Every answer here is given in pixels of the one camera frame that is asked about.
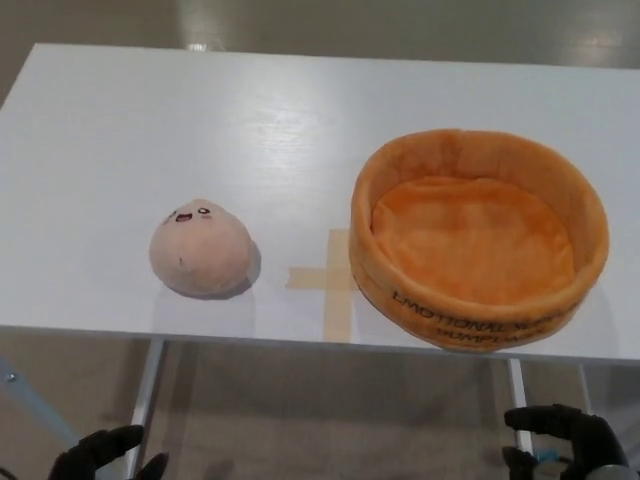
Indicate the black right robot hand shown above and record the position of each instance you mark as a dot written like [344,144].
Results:
[590,435]

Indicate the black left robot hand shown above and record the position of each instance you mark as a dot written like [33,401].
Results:
[85,455]

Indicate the light blue metal bar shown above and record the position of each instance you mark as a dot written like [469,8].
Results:
[30,395]

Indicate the long beige tape strip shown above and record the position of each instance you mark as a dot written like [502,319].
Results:
[338,310]

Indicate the pink round plush toy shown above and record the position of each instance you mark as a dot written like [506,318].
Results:
[202,255]

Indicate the orange plush round basket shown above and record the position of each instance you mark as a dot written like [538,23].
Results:
[480,235]

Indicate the white table leg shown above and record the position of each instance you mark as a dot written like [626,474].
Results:
[147,390]
[520,400]
[589,390]

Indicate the short beige tape strip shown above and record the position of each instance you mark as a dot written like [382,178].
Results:
[312,278]

